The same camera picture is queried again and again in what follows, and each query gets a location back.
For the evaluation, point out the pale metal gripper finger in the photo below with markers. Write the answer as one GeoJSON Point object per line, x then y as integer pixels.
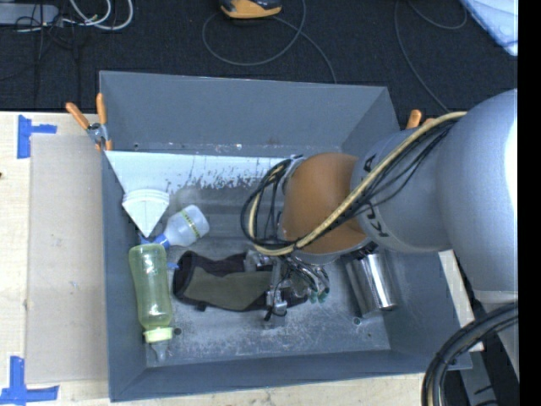
{"type": "Point", "coordinates": [272, 297]}
{"type": "Point", "coordinates": [280, 308]}

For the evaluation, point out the dark olive fabric pouch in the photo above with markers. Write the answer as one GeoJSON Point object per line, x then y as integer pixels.
{"type": "Point", "coordinates": [224, 286]}

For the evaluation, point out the shiny metal can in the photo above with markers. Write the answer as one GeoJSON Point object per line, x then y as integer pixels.
{"type": "Point", "coordinates": [374, 283]}

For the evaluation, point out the clear plastic bottle blue cap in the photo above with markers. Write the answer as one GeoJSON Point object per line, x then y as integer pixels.
{"type": "Point", "coordinates": [186, 226]}

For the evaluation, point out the yellow-green baby bottle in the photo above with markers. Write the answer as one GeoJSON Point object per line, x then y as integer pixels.
{"type": "Point", "coordinates": [151, 286]}

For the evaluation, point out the white folded paper cone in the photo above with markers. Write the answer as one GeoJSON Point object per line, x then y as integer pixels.
{"type": "Point", "coordinates": [145, 210]}

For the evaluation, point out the grey metal bin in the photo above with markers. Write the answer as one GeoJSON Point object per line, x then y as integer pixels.
{"type": "Point", "coordinates": [236, 112]}

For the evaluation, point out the pale cardboard board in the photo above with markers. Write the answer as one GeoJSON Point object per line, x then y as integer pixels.
{"type": "Point", "coordinates": [63, 248]}

